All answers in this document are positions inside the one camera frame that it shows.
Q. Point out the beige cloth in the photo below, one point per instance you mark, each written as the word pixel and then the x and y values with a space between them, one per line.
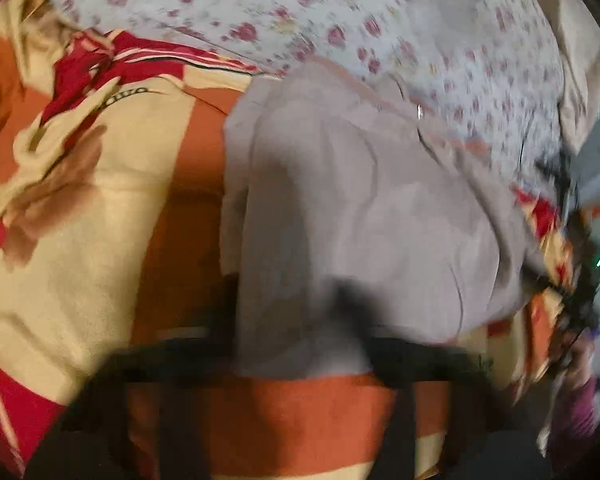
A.
pixel 580 50

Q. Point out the person's right forearm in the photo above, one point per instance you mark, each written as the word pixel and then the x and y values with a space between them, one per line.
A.
pixel 577 420

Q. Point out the orange red printed blanket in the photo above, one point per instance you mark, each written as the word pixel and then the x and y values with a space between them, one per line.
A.
pixel 80 240

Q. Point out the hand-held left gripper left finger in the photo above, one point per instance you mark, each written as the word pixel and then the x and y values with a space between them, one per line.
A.
pixel 180 360

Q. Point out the grey zip jacket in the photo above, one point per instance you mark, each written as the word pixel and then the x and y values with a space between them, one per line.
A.
pixel 360 220

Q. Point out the floral quilt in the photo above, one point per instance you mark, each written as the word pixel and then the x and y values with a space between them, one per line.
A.
pixel 355 25

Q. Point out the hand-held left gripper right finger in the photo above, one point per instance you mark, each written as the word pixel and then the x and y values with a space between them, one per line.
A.
pixel 410 360

